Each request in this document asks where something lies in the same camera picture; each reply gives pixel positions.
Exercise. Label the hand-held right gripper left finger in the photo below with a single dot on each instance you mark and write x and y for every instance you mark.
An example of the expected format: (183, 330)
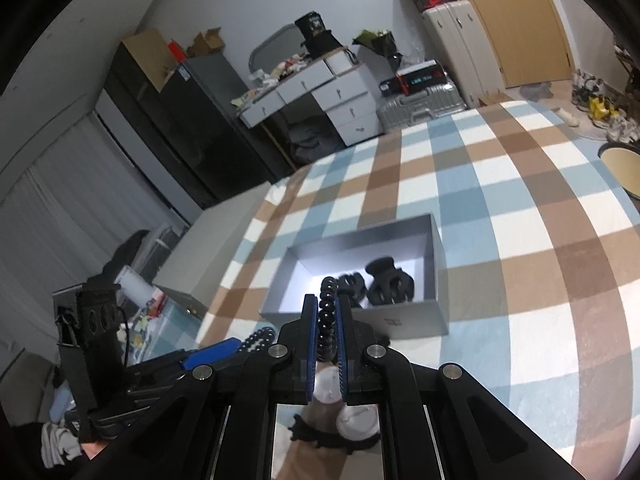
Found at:
(310, 345)

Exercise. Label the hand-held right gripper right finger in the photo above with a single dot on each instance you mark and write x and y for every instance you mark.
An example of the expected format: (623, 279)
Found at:
(343, 345)

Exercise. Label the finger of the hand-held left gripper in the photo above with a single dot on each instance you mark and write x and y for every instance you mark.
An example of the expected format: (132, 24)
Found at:
(210, 352)
(130, 402)

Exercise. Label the small black hair claw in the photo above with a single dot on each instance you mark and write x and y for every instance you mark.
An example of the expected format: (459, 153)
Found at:
(352, 286)

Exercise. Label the large black hair claw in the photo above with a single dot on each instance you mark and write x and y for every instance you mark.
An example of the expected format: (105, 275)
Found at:
(390, 285)

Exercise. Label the grey cardboard box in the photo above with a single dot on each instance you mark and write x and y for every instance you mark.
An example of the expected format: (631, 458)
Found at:
(350, 247)

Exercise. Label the pale blue side table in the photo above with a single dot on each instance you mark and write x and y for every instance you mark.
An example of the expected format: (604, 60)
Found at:
(170, 320)

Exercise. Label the white cylinder cup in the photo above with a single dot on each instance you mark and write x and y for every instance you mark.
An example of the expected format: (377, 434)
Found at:
(136, 286)

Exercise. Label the white round compact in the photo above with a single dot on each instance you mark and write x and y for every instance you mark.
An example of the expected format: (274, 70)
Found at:
(357, 422)

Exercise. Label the white cloth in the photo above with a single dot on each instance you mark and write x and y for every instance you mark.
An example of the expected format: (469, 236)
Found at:
(60, 445)

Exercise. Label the spiky black hair claw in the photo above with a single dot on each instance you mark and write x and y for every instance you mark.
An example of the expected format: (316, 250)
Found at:
(320, 440)

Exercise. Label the grey curtain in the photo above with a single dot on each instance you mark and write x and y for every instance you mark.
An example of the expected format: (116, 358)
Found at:
(60, 200)

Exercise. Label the plaid blanket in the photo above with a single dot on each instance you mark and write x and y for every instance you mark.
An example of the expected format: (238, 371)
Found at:
(500, 260)

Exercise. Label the grey cloth bundle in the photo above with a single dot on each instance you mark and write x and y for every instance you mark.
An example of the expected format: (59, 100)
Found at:
(312, 140)

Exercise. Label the black wardrobe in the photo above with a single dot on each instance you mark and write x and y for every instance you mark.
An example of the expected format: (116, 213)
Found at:
(200, 135)

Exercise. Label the silver suitcase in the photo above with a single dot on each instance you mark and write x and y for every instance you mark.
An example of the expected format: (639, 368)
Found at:
(420, 107)

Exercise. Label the white dressing table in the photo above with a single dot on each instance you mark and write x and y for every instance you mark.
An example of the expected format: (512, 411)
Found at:
(345, 95)

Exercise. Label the small black box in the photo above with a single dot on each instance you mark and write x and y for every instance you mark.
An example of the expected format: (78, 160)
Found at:
(387, 87)

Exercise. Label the black and red shoebox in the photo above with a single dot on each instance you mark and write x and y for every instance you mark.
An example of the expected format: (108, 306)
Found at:
(420, 78)

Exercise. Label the pile of toiletries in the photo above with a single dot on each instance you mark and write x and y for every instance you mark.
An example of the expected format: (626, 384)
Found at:
(280, 67)

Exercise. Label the large cardboard box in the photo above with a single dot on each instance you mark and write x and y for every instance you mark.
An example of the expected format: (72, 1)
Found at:
(150, 57)

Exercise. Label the flat cardboard box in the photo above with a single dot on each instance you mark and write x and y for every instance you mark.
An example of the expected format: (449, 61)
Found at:
(495, 100)

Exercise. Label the grey arched mirror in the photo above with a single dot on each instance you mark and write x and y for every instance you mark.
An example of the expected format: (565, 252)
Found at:
(270, 52)

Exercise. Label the red box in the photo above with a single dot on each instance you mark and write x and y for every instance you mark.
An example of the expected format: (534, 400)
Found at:
(176, 51)

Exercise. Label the black bag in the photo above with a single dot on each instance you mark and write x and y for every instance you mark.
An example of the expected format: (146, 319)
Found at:
(325, 44)

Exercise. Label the black wrapped flower bouquet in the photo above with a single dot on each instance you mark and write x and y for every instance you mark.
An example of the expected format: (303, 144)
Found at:
(377, 42)

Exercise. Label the small open cardboard box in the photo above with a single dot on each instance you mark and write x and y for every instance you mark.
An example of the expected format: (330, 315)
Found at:
(206, 42)

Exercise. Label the white suitcase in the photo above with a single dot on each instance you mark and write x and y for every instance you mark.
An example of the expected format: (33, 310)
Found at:
(465, 52)

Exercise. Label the grey fluffy cloth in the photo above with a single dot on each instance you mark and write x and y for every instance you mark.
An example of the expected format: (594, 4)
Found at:
(536, 91)

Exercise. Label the black printed packet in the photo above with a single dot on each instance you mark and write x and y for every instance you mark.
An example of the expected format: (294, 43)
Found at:
(310, 24)

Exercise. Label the round black rimmed tray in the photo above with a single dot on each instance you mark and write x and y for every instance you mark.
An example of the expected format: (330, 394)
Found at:
(622, 165)

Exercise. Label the pile of shoes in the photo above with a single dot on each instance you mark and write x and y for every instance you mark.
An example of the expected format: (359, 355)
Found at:
(600, 105)

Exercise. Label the wooden door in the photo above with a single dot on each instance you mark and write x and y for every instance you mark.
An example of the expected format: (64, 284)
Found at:
(520, 25)

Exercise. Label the beige bed frame panel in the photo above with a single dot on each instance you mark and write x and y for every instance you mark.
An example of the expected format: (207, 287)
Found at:
(210, 250)

